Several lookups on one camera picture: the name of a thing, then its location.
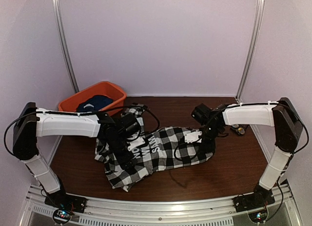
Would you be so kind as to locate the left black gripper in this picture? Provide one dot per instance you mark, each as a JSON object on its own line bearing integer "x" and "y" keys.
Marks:
{"x": 125, "y": 165}

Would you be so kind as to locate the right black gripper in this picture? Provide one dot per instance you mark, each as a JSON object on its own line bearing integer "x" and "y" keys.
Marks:
{"x": 207, "y": 148}

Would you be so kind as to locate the black white checkered shirt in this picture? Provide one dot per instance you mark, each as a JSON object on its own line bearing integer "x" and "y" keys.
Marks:
{"x": 163, "y": 149}

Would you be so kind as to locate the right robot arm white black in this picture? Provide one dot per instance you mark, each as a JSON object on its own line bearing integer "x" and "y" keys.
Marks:
{"x": 280, "y": 117}

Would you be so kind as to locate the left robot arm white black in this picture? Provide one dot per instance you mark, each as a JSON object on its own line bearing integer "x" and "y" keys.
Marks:
{"x": 121, "y": 135}

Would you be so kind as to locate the small black brooch box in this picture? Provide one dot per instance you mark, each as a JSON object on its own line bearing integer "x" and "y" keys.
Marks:
{"x": 235, "y": 130}

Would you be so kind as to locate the dark blue garment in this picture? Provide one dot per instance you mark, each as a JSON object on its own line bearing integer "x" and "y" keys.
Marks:
{"x": 95, "y": 103}

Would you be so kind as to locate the orange plastic basin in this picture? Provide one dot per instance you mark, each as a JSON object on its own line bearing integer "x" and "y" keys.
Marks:
{"x": 108, "y": 89}

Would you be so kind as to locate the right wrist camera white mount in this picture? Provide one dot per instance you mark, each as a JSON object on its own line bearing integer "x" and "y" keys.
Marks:
{"x": 193, "y": 137}

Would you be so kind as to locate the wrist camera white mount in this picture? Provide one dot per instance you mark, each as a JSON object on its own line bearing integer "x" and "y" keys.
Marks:
{"x": 132, "y": 138}
{"x": 193, "y": 137}

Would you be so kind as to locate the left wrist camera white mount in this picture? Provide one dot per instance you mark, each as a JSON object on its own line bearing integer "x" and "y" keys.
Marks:
{"x": 132, "y": 138}

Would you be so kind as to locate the aluminium front rail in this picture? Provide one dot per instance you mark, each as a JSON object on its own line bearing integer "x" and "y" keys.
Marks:
{"x": 211, "y": 212}

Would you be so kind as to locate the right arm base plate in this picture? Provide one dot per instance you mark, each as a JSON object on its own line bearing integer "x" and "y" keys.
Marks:
{"x": 253, "y": 201}

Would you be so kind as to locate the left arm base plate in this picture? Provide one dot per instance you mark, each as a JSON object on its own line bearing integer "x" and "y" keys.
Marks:
{"x": 66, "y": 202}

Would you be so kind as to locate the right aluminium corner post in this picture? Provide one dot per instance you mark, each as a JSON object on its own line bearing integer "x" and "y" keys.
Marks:
{"x": 257, "y": 23}

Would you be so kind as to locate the aluminium corner post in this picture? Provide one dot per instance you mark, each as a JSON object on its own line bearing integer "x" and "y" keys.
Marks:
{"x": 64, "y": 46}
{"x": 257, "y": 23}

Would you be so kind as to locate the left aluminium corner post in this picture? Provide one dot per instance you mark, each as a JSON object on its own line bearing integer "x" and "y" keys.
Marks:
{"x": 64, "y": 46}

